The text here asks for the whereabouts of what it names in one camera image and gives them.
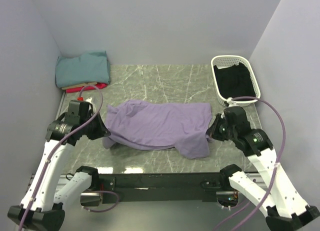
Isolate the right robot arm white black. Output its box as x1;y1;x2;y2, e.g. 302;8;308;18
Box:
206;106;320;231

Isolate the purple t shirt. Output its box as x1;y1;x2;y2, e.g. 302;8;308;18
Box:
102;100;212;159

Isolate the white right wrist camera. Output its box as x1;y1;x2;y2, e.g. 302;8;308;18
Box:
224;97;238;108

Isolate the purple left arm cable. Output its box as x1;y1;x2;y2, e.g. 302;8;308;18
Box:
17;84;120;231

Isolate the folded pink t shirt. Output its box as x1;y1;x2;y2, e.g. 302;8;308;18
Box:
65;82;108;94

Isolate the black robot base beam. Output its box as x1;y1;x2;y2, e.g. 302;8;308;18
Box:
69;172;248;208

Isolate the black t shirt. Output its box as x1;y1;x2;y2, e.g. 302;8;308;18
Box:
213;63;256;99

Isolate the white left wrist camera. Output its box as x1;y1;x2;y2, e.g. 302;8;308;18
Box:
75;96;94;106

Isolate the folded tan t shirt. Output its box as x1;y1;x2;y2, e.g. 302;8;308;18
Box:
61;82;97;90

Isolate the white plastic laundry basket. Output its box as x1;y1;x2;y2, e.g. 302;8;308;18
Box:
210;54;261;107

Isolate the aluminium frame rail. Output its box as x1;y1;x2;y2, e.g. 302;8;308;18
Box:
14;93;301;231

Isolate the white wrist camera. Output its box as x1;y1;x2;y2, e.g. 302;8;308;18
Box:
75;96;94;106
224;97;238;108

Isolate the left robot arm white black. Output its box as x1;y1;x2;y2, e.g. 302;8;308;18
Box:
7;97;110;231

